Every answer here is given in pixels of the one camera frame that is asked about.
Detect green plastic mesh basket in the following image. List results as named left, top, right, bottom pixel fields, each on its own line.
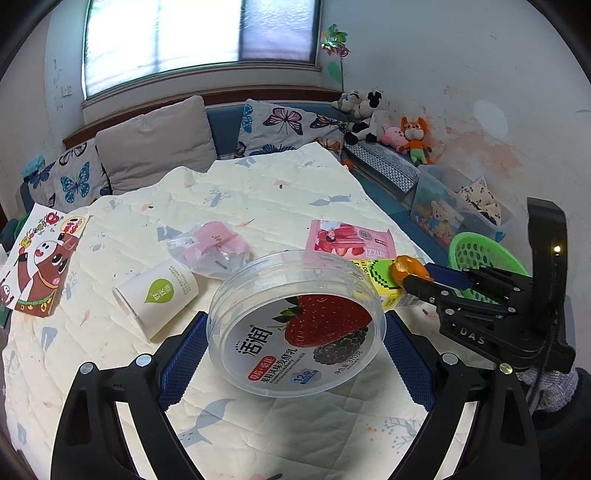
left=448, top=232, right=532, bottom=287

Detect person's right forearm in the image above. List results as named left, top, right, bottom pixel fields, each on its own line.
left=519, top=362, right=591, bottom=480

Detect white paper cup green leaf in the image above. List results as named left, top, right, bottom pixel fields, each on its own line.
left=112, top=257, right=200, bottom=342

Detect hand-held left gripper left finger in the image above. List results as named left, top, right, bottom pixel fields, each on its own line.
left=51, top=310, right=209, bottom=480

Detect grey patterned cushion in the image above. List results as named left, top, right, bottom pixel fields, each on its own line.
left=344, top=138, right=421, bottom=195

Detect small teddy bear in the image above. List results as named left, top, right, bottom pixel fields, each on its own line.
left=429, top=200, right=462, bottom=237

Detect large strawberry label yogurt tub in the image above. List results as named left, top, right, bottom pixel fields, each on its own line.
left=206, top=249, right=386, bottom=398

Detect pink plush toy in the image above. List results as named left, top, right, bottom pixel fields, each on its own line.
left=379, top=124, right=407, bottom=148

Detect butterfly print pillow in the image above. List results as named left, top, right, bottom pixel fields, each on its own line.
left=235, top=98, right=349, bottom=158
left=28, top=138, right=112, bottom=208

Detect pink item in clear bag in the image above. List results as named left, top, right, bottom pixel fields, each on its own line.
left=167, top=220, right=252, bottom=280

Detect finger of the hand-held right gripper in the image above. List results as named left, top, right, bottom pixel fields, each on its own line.
left=425, top=263, right=532, bottom=297
left=403, top=274, right=504, bottom=315

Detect beige pillow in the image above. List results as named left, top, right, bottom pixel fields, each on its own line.
left=95, top=95, right=219, bottom=197

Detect green yellow drink carton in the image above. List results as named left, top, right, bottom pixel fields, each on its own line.
left=348, top=258, right=421, bottom=311

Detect colourful pinwheel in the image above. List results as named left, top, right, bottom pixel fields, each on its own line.
left=321, top=25, right=352, bottom=93

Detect clear plastic storage box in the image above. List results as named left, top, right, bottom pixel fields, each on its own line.
left=411, top=165, right=513, bottom=252

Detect blue sofa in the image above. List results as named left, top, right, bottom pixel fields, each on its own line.
left=18, top=102, right=416, bottom=222

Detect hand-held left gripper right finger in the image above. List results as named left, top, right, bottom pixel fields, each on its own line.
left=383, top=311, right=542, bottom=480

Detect orange fox plush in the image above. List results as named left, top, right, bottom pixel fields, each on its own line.
left=398, top=116, right=435, bottom=166

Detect pink snack wrapper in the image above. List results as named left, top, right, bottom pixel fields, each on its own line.
left=307, top=219, right=398, bottom=259

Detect orange peel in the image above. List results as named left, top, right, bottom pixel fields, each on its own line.
left=392, top=255, right=435, bottom=282

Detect black white cow plush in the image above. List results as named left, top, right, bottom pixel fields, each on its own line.
left=335, top=90, right=393, bottom=146

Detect window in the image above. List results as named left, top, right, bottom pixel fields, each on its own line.
left=83, top=0, right=321, bottom=100

